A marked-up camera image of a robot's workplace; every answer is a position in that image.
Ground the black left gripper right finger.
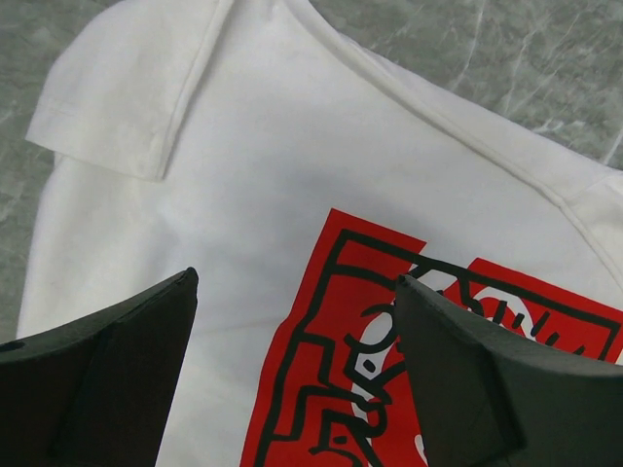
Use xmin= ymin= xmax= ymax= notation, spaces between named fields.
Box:
xmin=394 ymin=275 xmax=622 ymax=466

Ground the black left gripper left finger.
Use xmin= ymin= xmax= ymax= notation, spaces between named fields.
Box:
xmin=1 ymin=268 xmax=199 ymax=467

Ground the white t-shirt red print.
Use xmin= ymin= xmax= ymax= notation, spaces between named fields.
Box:
xmin=18 ymin=1 xmax=622 ymax=466

